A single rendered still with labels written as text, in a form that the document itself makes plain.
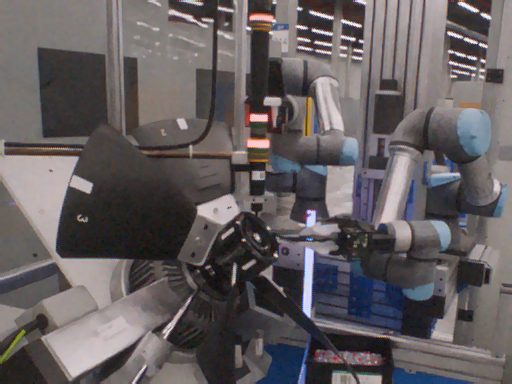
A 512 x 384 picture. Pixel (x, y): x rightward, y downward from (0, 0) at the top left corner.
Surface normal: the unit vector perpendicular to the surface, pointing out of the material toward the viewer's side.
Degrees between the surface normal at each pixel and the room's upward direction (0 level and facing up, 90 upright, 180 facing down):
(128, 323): 50
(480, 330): 90
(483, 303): 90
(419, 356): 90
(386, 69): 90
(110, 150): 70
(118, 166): 74
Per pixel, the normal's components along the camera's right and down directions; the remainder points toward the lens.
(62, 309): 0.76, -0.53
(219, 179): 0.12, -0.61
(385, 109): -0.40, 0.20
